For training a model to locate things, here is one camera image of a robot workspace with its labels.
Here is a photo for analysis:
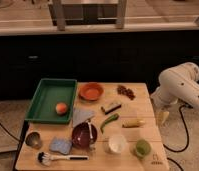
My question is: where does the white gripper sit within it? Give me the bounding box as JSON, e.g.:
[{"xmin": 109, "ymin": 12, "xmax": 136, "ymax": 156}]
[{"xmin": 150, "ymin": 87, "xmax": 177, "ymax": 125}]

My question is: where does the yellow banana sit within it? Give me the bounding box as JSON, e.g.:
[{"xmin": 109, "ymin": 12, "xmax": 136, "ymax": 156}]
[{"xmin": 122, "ymin": 120, "xmax": 145, "ymax": 128}]

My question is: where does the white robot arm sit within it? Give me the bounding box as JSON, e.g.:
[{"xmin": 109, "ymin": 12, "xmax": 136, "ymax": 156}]
[{"xmin": 150, "ymin": 62, "xmax": 199, "ymax": 125}]

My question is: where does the orange red bowl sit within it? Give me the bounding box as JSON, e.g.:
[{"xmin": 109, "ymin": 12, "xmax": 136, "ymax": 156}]
[{"xmin": 79, "ymin": 82, "xmax": 104, "ymax": 101}]

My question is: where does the dark red bowl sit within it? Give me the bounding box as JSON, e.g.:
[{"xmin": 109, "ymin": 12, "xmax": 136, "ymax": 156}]
[{"xmin": 72, "ymin": 122, "xmax": 97, "ymax": 149}]

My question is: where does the green cup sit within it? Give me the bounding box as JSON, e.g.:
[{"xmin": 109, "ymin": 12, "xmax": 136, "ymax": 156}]
[{"xmin": 133, "ymin": 139, "xmax": 151, "ymax": 158}]

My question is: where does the black rectangular eraser block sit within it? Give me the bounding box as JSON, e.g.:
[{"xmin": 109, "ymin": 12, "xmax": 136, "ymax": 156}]
[{"xmin": 101, "ymin": 102, "xmax": 122, "ymax": 115}]

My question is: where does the green pepper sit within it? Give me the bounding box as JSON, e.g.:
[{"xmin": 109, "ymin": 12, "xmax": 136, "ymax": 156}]
[{"xmin": 100, "ymin": 113, "xmax": 119, "ymax": 134}]

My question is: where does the bunch of dark grapes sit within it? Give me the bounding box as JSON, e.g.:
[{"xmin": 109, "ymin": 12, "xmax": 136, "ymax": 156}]
[{"xmin": 117, "ymin": 85, "xmax": 135, "ymax": 100}]

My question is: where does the white cup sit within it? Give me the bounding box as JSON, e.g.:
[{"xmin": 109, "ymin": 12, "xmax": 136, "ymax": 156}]
[{"xmin": 108, "ymin": 134, "xmax": 127, "ymax": 154}]

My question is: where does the white spoon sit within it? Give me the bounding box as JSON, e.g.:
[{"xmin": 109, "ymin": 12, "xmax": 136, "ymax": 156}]
[{"xmin": 88, "ymin": 119, "xmax": 94, "ymax": 141}]

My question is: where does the grey cloth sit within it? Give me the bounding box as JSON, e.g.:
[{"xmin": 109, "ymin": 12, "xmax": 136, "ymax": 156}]
[{"xmin": 72, "ymin": 108, "xmax": 95, "ymax": 127}]

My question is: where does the orange peach fruit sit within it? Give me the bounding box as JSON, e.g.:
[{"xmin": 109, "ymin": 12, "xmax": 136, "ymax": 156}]
[{"xmin": 55, "ymin": 102, "xmax": 68, "ymax": 116}]

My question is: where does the blue sponge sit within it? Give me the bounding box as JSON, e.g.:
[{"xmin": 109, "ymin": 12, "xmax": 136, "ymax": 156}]
[{"xmin": 49, "ymin": 137, "xmax": 72, "ymax": 155}]

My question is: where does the green plastic tray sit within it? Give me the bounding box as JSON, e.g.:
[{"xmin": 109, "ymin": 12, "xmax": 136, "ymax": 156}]
[{"xmin": 25, "ymin": 78, "xmax": 77, "ymax": 124}]

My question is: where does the white dish brush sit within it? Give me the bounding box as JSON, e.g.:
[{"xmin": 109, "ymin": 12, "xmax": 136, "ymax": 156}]
[{"xmin": 37, "ymin": 152, "xmax": 89, "ymax": 166}]

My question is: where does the metal cup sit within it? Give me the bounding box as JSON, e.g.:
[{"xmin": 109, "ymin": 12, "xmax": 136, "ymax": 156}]
[{"xmin": 25, "ymin": 132, "xmax": 42, "ymax": 149}]

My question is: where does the black cable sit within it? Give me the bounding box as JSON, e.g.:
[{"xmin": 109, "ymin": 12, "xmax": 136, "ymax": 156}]
[{"xmin": 162, "ymin": 104, "xmax": 191, "ymax": 171}]

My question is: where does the wooden chair frame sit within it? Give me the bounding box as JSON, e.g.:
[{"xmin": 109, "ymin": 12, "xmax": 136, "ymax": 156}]
[{"xmin": 48, "ymin": 0, "xmax": 127, "ymax": 31}]

